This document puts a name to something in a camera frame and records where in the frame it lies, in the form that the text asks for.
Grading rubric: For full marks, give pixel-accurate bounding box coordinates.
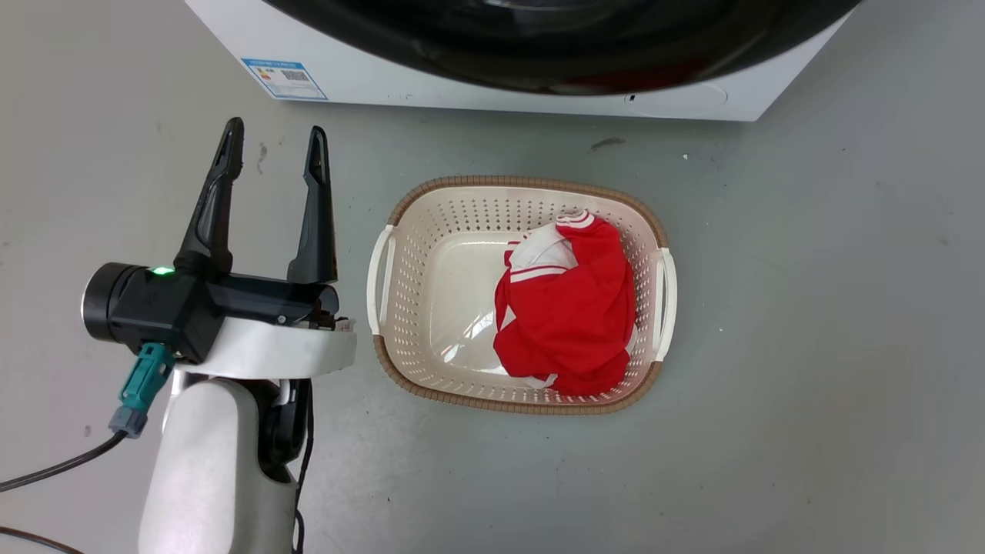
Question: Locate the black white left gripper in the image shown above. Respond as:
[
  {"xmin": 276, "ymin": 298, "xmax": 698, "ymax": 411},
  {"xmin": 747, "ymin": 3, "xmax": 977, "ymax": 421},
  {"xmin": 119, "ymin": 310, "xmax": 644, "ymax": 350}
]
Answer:
[{"xmin": 82, "ymin": 117, "xmax": 359, "ymax": 381}]

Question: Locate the white washing machine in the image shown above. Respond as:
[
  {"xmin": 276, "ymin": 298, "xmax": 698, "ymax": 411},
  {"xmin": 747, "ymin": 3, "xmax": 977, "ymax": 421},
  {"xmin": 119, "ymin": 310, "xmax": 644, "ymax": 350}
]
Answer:
[{"xmin": 185, "ymin": 0, "xmax": 863, "ymax": 122}]

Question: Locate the black glass washing machine door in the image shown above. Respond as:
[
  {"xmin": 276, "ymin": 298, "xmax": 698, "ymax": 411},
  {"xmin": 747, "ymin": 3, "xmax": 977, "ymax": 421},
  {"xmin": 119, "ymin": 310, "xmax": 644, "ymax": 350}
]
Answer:
[{"xmin": 262, "ymin": 0, "xmax": 863, "ymax": 97}]

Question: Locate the blue white energy label sticker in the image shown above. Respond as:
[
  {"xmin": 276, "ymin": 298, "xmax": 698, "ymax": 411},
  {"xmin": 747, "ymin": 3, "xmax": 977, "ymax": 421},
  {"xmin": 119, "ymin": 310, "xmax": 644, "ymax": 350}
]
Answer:
[{"xmin": 241, "ymin": 58, "xmax": 329, "ymax": 102}]

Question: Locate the beige perforated laundry basket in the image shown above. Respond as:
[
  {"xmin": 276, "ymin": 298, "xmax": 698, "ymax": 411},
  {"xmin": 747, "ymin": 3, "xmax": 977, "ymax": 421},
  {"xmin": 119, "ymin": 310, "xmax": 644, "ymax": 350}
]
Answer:
[{"xmin": 366, "ymin": 175, "xmax": 679, "ymax": 416}]

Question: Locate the red white garment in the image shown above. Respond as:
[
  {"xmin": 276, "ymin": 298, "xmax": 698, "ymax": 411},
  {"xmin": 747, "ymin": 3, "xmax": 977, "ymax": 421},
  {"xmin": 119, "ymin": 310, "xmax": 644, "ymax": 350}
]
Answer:
[{"xmin": 492, "ymin": 209, "xmax": 639, "ymax": 397}]

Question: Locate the black cable with teal connector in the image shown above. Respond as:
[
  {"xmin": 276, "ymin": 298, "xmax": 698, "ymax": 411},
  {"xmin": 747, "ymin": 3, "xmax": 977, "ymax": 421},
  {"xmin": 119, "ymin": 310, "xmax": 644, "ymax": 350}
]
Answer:
[{"xmin": 0, "ymin": 342, "xmax": 177, "ymax": 494}]

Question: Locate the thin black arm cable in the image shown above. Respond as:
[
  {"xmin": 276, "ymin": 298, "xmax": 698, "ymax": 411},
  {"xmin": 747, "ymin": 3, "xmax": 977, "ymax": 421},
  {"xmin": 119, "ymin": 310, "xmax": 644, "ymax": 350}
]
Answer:
[{"xmin": 291, "ymin": 379, "xmax": 316, "ymax": 554}]

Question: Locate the black floor cable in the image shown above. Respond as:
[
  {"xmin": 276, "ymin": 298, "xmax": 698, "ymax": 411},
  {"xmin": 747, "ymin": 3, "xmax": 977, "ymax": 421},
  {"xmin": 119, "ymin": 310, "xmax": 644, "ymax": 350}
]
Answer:
[{"xmin": 0, "ymin": 526, "xmax": 87, "ymax": 554}]

